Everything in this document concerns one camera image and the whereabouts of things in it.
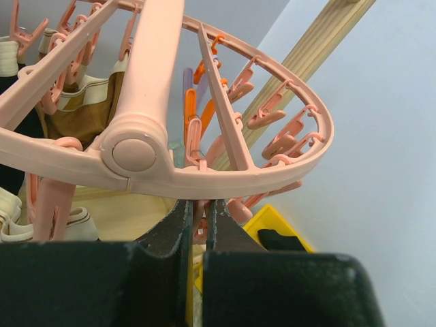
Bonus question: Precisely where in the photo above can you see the black underwear on hanger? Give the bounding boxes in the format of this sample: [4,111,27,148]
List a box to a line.
[1,64,50,195]

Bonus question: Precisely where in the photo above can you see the beige boxer underwear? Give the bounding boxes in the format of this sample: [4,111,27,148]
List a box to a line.
[0,187,99,243]

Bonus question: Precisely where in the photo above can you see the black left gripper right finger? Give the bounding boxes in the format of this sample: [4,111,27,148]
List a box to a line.
[202,199,270,327]

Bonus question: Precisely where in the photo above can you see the pink round clip hanger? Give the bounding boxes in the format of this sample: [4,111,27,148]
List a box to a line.
[0,0,336,241]

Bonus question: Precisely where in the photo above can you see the black underwear in tray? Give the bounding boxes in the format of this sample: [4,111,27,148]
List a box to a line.
[258,229,307,252]

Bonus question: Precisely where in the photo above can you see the brown underwear on hanger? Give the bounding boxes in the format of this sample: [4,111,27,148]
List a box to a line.
[35,31,129,149]

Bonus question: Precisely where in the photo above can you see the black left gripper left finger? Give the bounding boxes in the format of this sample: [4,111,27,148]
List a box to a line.
[132,200,193,326]

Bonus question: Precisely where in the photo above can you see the wooden hanging rack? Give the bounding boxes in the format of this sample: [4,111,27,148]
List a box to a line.
[71,0,377,241]

